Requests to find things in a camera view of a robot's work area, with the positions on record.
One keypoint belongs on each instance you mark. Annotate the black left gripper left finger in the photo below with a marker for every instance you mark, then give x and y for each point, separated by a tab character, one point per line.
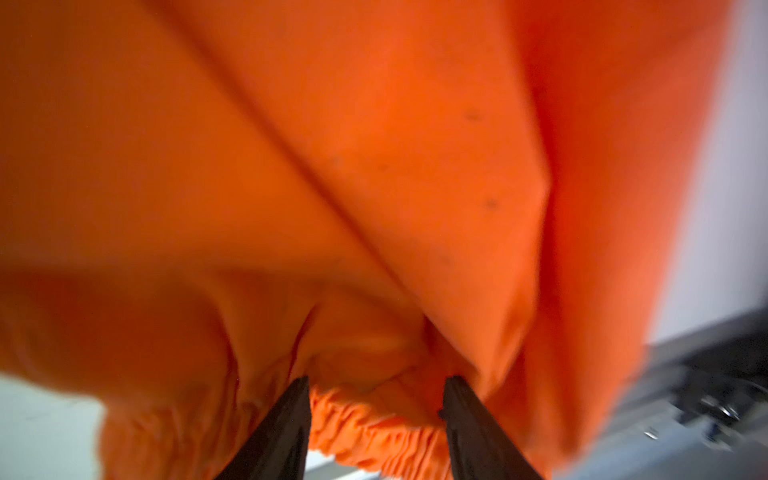
277	449

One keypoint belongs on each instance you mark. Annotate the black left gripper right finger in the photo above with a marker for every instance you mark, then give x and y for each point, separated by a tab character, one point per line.
479	447

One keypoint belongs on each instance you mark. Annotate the orange cloth garment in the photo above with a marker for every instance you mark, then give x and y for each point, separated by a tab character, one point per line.
202	201

